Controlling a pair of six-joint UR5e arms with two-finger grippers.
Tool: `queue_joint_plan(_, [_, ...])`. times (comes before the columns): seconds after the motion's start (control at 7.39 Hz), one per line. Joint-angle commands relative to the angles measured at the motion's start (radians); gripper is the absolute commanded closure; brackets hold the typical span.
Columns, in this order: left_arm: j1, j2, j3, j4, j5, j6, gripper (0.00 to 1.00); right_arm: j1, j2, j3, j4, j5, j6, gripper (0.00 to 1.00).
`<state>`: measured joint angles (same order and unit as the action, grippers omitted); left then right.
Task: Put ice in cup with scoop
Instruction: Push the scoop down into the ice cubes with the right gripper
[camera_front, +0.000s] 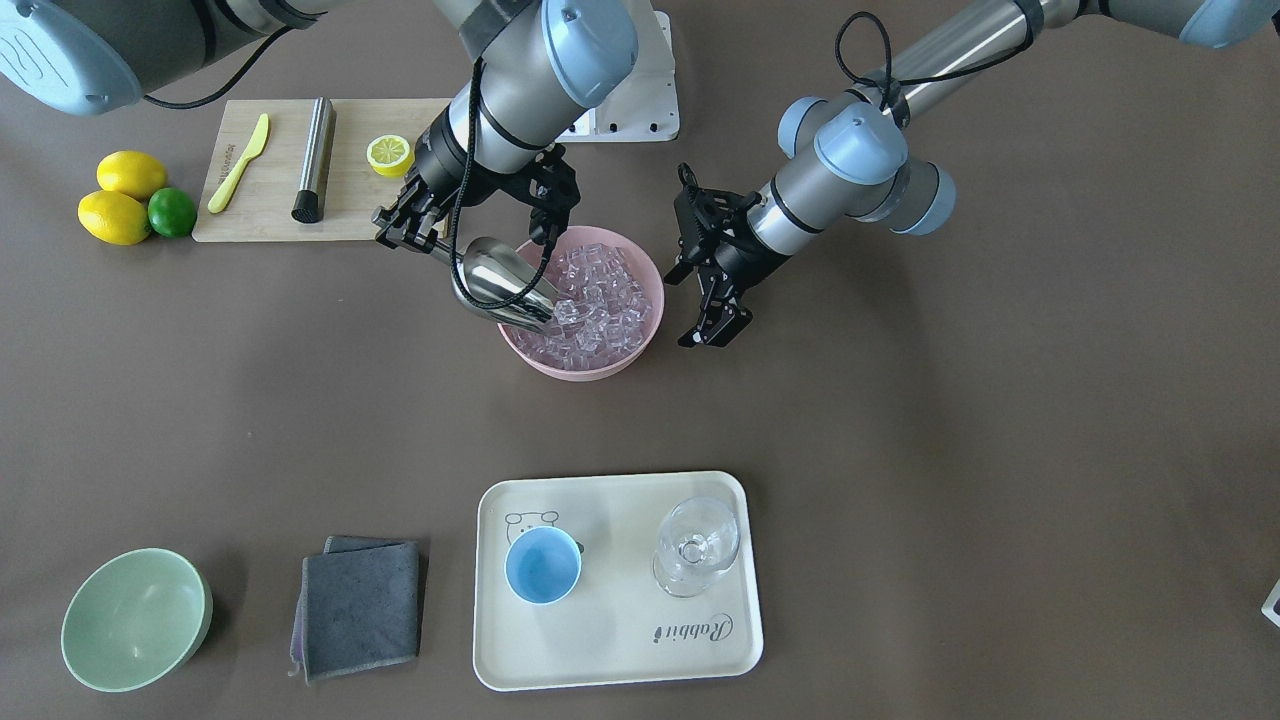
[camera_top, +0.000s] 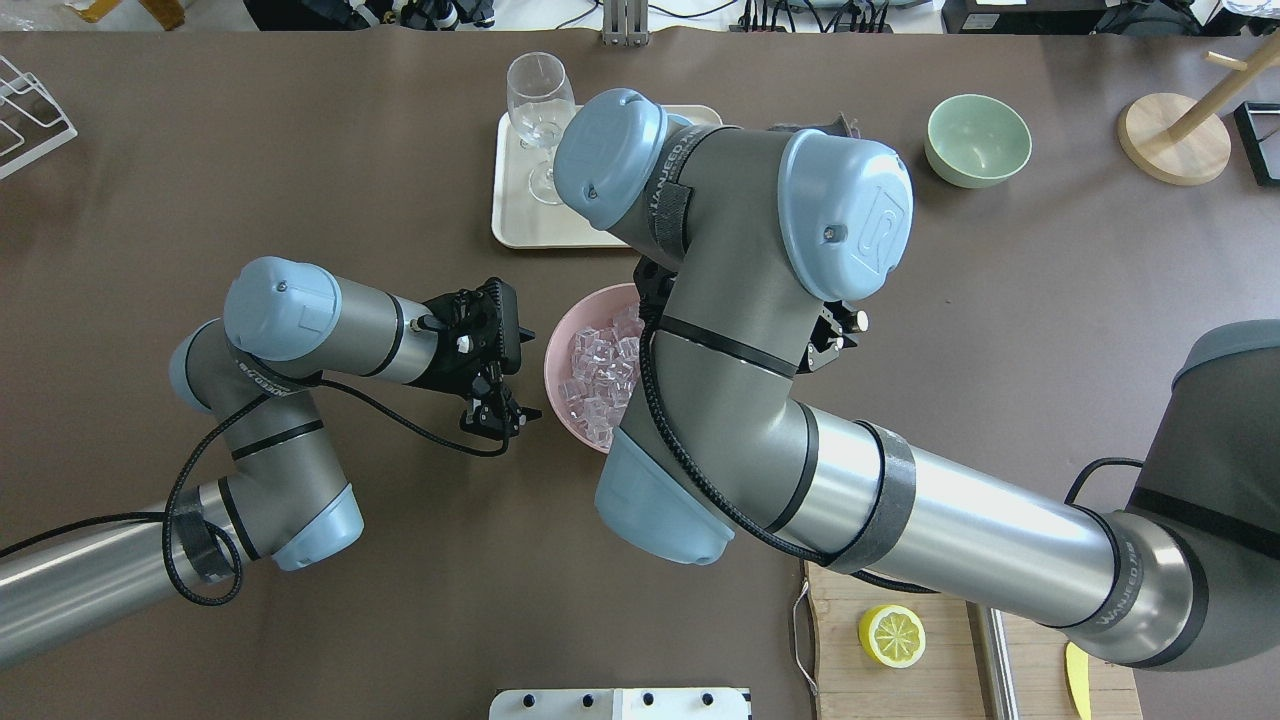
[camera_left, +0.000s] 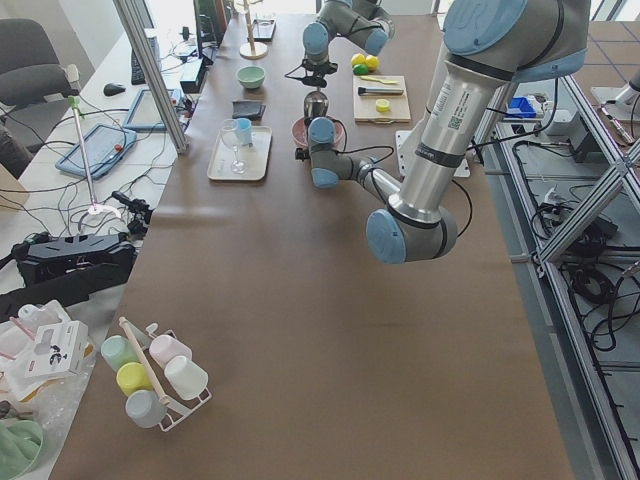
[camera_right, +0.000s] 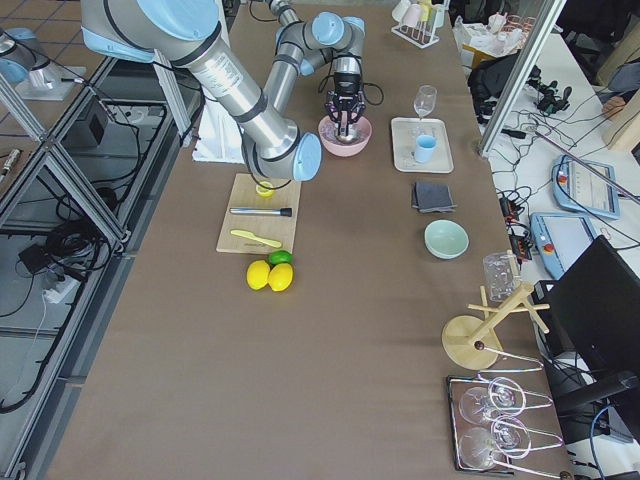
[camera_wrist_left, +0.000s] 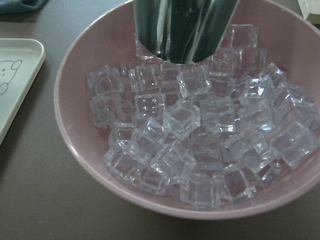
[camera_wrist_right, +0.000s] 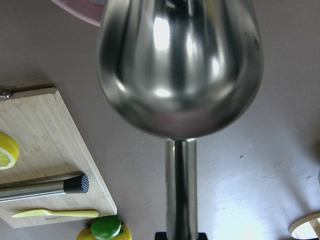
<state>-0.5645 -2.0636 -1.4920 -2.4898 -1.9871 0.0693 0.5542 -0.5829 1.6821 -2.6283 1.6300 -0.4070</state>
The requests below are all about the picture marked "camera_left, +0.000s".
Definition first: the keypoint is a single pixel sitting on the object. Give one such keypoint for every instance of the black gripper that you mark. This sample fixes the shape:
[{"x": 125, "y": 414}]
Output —
[
  {"x": 300, "y": 154},
  {"x": 317, "y": 73}
]

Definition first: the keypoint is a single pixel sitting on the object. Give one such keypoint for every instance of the steel ice scoop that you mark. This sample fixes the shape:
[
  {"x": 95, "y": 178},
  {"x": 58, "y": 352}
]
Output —
[{"x": 315, "y": 104}]

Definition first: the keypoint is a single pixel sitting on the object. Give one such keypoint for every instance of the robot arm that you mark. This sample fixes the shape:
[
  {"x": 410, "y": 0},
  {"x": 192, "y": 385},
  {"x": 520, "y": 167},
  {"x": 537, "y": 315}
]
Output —
[
  {"x": 486, "y": 45},
  {"x": 364, "y": 23}
]

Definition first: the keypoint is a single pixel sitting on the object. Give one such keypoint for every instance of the wooden cup tree stand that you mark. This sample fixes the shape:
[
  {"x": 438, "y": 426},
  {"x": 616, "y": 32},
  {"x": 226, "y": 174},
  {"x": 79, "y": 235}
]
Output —
[{"x": 251, "y": 49}]

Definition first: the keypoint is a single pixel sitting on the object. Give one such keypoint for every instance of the light blue cup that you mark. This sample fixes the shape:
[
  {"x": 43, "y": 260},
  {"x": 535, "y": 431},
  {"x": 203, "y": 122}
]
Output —
[{"x": 244, "y": 131}]

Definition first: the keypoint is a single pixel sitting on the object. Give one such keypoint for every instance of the pink cup on rack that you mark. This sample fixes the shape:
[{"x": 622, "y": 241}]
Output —
[{"x": 164, "y": 348}]

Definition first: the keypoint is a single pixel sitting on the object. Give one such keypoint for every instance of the white cup on rack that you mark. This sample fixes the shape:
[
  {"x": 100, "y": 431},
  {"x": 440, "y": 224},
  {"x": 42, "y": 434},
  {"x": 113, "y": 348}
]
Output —
[{"x": 186, "y": 377}]

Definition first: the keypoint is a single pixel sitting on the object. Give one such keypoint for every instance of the green cup on rack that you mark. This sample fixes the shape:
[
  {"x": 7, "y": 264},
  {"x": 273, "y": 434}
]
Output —
[{"x": 117, "y": 351}]

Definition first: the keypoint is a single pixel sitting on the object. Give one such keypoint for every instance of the yellow cup on rack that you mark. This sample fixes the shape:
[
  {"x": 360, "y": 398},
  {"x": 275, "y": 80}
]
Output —
[{"x": 132, "y": 377}]

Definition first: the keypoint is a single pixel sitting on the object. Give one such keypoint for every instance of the grey cup on rack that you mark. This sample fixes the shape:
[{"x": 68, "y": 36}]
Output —
[{"x": 144, "y": 408}]

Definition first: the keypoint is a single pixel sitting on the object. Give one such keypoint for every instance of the pink bowl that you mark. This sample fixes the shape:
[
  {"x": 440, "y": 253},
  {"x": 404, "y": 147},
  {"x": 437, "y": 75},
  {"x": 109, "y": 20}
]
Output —
[{"x": 299, "y": 133}]

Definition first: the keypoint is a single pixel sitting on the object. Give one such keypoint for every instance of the yellow lemon upper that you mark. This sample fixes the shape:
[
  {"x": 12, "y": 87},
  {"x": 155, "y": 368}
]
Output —
[{"x": 358, "y": 59}]

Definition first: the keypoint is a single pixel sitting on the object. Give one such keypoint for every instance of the yellow lemon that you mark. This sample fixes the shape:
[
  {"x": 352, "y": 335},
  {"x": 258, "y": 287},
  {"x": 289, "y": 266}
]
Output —
[
  {"x": 358, "y": 59},
  {"x": 372, "y": 62}
]

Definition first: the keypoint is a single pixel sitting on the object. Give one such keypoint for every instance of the green lime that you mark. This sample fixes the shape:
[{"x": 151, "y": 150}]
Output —
[{"x": 360, "y": 69}]

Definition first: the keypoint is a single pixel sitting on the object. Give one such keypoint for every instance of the yellow plastic knife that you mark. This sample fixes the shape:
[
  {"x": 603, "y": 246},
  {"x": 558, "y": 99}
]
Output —
[{"x": 380, "y": 80}]

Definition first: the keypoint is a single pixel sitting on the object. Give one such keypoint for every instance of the steel muddler black tip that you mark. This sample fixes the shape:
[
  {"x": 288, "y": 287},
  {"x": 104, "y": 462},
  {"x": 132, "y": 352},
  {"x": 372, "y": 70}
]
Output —
[{"x": 370, "y": 91}]

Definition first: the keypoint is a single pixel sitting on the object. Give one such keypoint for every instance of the yellow lemon lower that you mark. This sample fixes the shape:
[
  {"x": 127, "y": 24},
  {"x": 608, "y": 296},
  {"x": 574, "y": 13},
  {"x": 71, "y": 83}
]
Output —
[{"x": 372, "y": 62}]

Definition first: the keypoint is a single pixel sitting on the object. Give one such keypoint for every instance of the green bowl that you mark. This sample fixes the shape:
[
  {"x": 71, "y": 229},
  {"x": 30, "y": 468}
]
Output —
[{"x": 251, "y": 77}]

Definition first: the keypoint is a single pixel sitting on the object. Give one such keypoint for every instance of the bamboo cutting board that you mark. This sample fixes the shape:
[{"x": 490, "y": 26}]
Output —
[{"x": 365, "y": 109}]

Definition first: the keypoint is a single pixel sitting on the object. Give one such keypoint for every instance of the black glass rack tray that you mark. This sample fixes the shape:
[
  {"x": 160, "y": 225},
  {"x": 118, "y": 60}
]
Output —
[{"x": 263, "y": 29}]

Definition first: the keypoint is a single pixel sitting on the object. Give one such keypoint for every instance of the grey folded cloth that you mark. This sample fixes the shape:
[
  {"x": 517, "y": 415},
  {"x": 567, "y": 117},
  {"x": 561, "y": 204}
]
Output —
[{"x": 249, "y": 109}]

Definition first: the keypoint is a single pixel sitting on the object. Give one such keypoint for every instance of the clear wine glass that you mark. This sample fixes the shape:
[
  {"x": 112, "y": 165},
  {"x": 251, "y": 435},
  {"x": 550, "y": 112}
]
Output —
[{"x": 230, "y": 140}]

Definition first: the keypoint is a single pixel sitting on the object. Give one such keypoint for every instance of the black monitor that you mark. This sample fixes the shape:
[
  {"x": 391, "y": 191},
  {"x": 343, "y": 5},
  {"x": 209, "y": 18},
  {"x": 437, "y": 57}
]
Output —
[{"x": 210, "y": 24}]

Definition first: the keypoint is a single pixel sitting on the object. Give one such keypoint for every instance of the blue teach pendant far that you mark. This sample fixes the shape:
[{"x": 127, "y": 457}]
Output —
[{"x": 143, "y": 115}]

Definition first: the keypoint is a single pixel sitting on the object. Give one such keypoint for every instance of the blue teach pendant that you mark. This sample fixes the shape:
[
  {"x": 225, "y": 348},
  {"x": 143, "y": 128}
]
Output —
[
  {"x": 143, "y": 115},
  {"x": 105, "y": 146}
]

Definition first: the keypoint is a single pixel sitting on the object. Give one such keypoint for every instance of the blue teach pendant near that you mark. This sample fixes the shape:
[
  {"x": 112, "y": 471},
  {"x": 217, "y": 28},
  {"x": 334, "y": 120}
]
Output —
[{"x": 105, "y": 146}]

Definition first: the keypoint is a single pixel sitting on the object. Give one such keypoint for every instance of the black computer mouse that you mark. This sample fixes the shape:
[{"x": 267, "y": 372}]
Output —
[{"x": 112, "y": 89}]

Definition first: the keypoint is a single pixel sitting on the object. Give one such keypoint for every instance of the blue parts bin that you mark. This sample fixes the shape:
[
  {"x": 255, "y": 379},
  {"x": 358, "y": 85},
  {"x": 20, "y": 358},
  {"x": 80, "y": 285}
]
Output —
[{"x": 523, "y": 107}]

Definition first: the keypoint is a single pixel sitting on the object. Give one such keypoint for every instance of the black device case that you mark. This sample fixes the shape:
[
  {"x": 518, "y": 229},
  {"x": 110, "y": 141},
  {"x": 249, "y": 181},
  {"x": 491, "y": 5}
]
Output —
[{"x": 45, "y": 257}]

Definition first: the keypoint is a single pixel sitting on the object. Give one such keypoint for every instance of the black office chair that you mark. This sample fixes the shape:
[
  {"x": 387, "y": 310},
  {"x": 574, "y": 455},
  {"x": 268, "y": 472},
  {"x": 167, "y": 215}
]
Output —
[{"x": 34, "y": 85}]

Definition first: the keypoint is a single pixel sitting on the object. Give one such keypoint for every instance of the white product box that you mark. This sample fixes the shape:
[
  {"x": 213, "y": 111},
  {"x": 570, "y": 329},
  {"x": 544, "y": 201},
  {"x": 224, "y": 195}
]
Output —
[{"x": 58, "y": 350}]

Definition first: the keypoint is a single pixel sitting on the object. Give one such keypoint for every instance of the green bowl off table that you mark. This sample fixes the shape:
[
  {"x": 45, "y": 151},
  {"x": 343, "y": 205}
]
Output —
[{"x": 21, "y": 443}]

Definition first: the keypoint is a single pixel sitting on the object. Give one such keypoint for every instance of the aluminium frame post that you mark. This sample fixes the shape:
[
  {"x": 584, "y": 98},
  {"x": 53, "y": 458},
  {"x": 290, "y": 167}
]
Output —
[{"x": 132, "y": 23}]

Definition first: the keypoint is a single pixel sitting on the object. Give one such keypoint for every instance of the white wire cup rack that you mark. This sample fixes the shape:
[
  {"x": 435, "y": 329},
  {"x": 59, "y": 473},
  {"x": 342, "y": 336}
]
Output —
[{"x": 178, "y": 410}]

